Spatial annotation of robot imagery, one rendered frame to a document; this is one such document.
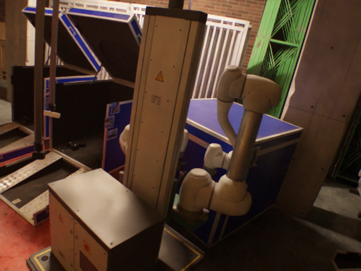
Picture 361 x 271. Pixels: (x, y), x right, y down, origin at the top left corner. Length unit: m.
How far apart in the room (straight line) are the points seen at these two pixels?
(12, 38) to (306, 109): 4.82
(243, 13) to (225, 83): 3.90
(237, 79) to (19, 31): 4.46
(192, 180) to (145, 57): 0.68
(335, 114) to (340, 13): 0.99
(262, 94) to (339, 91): 1.72
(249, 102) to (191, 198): 0.59
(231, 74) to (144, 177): 0.73
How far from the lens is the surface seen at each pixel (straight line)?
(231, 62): 3.97
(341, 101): 2.98
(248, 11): 5.17
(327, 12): 2.98
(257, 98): 1.32
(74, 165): 3.10
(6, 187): 2.98
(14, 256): 2.31
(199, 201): 1.44
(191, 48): 1.18
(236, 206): 1.42
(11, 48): 5.54
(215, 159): 1.68
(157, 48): 1.31
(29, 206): 2.69
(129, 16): 2.59
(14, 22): 5.42
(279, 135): 2.27
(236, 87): 1.33
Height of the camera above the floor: 1.65
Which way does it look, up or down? 21 degrees down
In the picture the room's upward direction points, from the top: 11 degrees clockwise
